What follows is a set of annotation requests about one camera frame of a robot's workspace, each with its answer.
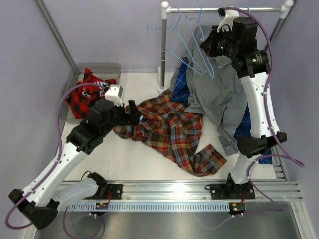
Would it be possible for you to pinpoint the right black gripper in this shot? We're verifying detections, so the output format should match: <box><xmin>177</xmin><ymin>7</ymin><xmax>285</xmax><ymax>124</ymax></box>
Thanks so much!
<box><xmin>201</xmin><ymin>24</ymin><xmax>239</xmax><ymax>59</ymax></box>

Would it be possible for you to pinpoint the brown orange plaid shirt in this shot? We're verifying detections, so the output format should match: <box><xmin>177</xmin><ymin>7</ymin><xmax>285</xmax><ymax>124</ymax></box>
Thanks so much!
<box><xmin>114</xmin><ymin>90</ymin><xmax>226</xmax><ymax>177</ymax></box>

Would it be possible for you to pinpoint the red black plaid shirt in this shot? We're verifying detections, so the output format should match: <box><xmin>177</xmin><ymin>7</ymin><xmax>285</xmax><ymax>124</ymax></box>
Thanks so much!
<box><xmin>65</xmin><ymin>68</ymin><xmax>117</xmax><ymax>119</ymax></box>

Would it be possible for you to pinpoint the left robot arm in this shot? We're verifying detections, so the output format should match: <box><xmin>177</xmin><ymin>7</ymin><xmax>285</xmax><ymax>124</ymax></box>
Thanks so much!
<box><xmin>8</xmin><ymin>99</ymin><xmax>141</xmax><ymax>230</ymax></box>

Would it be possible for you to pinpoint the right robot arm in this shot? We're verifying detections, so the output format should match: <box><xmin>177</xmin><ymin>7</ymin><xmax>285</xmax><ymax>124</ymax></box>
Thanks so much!
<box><xmin>200</xmin><ymin>16</ymin><xmax>287</xmax><ymax>199</ymax></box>

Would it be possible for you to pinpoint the grey shirt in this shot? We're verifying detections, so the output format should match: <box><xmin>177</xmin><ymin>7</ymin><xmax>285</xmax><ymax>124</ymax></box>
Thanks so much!
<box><xmin>185</xmin><ymin>24</ymin><xmax>249</xmax><ymax>156</ymax></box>

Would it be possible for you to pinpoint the blue plaid shirt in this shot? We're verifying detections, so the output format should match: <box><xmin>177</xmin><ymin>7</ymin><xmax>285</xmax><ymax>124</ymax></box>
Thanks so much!
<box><xmin>169</xmin><ymin>63</ymin><xmax>190</xmax><ymax>105</ymax></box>

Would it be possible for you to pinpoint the grey plastic bin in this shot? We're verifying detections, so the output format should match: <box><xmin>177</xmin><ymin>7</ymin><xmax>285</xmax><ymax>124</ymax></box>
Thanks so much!
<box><xmin>59</xmin><ymin>62</ymin><xmax>122</xmax><ymax>123</ymax></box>

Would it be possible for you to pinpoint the metal clothes rack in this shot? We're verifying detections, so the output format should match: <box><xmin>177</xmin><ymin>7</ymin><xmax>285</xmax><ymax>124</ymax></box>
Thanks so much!
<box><xmin>157</xmin><ymin>0</ymin><xmax>294</xmax><ymax>95</ymax></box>

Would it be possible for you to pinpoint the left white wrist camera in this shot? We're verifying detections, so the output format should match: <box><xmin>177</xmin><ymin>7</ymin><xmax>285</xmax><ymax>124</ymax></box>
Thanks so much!
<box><xmin>104</xmin><ymin>84</ymin><xmax>123</xmax><ymax>107</ymax></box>

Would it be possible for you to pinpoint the slotted cable duct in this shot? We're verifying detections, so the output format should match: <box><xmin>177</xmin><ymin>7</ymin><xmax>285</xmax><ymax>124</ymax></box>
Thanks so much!
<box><xmin>67</xmin><ymin>201</ymin><xmax>230</xmax><ymax>213</ymax></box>

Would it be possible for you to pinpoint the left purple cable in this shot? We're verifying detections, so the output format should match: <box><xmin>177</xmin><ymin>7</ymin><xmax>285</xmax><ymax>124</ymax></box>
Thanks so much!
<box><xmin>4</xmin><ymin>83</ymin><xmax>112</xmax><ymax>230</ymax></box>

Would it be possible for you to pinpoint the aluminium mounting rail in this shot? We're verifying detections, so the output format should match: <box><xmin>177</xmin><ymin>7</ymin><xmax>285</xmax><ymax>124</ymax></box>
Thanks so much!
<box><xmin>30</xmin><ymin>178</ymin><xmax>302</xmax><ymax>205</ymax></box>

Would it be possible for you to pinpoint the aluminium frame post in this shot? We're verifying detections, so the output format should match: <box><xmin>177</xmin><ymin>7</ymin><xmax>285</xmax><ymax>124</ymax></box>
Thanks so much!
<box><xmin>34</xmin><ymin>0</ymin><xmax>76</xmax><ymax>69</ymax></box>

